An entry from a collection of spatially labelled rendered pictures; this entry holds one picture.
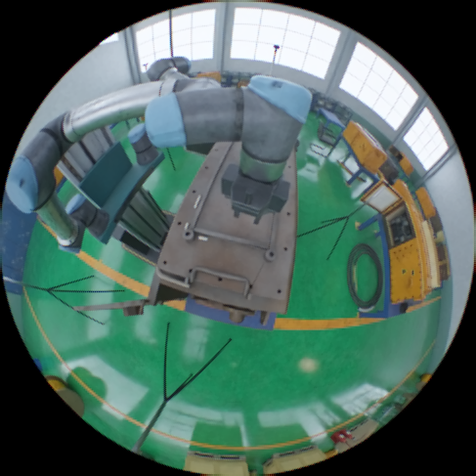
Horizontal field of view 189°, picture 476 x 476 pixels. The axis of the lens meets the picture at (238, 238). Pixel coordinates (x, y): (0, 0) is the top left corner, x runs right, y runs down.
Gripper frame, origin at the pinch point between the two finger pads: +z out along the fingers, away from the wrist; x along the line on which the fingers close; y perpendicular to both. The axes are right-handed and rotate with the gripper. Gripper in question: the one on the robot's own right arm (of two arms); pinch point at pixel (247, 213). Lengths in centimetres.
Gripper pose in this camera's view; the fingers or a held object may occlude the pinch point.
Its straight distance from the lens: 38.4
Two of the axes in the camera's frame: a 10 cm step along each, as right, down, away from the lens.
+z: -0.8, 3.5, 9.3
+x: -9.4, -3.3, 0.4
